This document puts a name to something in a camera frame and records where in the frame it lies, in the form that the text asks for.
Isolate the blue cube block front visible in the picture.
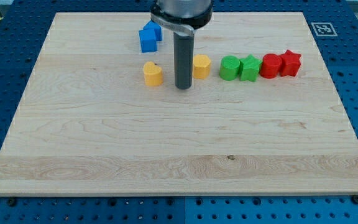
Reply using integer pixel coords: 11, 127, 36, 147
139, 29, 157, 53

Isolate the wooden board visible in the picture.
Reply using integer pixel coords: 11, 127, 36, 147
0, 12, 358, 197

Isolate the red star block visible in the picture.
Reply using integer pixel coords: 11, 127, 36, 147
279, 50, 301, 77

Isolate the blue block rear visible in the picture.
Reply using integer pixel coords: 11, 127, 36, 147
143, 21, 162, 42

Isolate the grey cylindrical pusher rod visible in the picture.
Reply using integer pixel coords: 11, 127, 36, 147
173, 32, 194, 90

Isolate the red cylinder block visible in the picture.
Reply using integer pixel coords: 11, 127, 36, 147
259, 54, 282, 79

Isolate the green cylinder block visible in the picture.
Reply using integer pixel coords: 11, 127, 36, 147
219, 55, 240, 81

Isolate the yellow hexagon block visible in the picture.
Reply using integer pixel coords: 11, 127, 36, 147
193, 54, 211, 79

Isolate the white fiducial marker tag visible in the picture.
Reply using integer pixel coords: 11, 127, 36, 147
311, 22, 337, 37

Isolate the green star block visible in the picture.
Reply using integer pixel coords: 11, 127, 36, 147
239, 54, 262, 82

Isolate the yellow heart block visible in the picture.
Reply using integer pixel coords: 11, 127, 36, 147
143, 62, 163, 86

